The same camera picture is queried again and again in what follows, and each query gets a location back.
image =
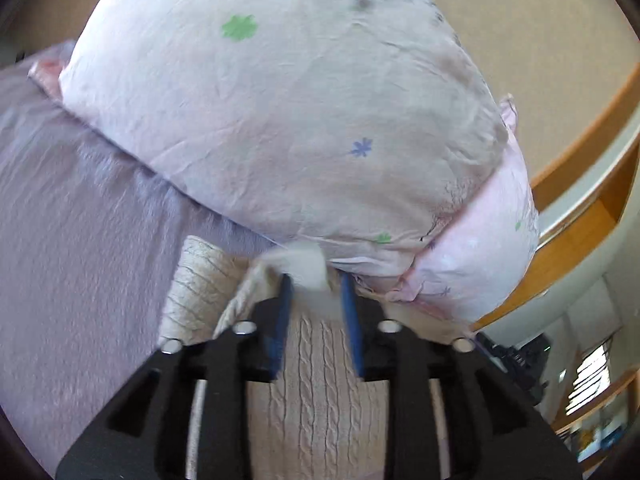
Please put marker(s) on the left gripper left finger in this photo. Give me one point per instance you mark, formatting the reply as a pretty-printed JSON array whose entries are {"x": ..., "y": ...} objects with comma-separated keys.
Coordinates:
[{"x": 183, "y": 413}]

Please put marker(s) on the lavender bed sheet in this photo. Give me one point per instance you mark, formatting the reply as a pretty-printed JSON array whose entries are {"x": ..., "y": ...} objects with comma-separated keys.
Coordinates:
[{"x": 90, "y": 239}]

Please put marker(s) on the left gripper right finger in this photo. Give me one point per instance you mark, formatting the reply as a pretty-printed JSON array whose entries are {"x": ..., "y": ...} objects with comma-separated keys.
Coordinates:
[{"x": 451, "y": 413}]

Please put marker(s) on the pink floral pillow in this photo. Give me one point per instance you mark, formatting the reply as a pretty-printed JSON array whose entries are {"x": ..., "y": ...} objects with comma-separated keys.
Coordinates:
[{"x": 475, "y": 264}]

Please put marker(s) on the white floral pillow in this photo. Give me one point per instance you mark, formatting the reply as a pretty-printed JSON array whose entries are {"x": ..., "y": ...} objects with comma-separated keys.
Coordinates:
[{"x": 362, "y": 126}]

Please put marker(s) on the beige cable-knit sweater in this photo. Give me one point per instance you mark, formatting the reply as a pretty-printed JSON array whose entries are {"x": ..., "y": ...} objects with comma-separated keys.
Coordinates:
[{"x": 317, "y": 420}]

